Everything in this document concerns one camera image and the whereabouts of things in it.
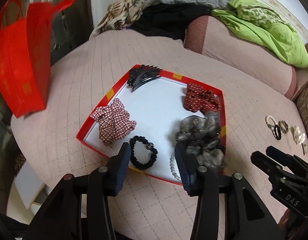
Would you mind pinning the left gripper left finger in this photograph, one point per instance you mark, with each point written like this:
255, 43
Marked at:
117, 168

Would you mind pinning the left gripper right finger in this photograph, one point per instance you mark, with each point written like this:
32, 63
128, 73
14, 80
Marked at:
188, 170

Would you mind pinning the black scrunchie with charm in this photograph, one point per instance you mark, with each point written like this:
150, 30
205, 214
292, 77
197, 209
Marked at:
143, 153

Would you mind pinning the grey sheer organza scrunchie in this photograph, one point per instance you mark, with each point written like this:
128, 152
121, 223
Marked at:
201, 136

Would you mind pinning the red white gingham scrunchie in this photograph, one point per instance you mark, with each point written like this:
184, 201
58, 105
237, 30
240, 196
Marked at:
114, 122

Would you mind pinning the red dotted scrunchie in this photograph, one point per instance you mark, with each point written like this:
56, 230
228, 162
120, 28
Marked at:
197, 99

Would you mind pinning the black claw hair clip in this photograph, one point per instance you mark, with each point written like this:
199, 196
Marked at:
141, 75

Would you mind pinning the clear beige hair claw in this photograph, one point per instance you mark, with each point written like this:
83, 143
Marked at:
305, 146

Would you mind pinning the white dotted scrunchie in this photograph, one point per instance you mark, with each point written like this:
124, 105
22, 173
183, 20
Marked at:
298, 136

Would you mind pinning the red box white interior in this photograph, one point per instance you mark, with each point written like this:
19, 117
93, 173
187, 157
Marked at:
157, 108

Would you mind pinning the pink rolled bolster cushion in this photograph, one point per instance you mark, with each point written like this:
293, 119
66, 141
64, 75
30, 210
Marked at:
210, 37

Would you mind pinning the black garment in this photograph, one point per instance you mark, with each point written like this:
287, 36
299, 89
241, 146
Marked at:
169, 20

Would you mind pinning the leopard print cloth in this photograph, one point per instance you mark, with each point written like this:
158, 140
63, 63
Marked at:
120, 14

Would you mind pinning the red gift bag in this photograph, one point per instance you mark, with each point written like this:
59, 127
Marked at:
25, 57

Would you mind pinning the lime green cloth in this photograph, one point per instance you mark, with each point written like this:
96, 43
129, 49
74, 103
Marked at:
255, 22

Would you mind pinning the pearl bracelet green bead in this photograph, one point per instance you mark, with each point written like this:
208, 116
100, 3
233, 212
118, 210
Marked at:
270, 122

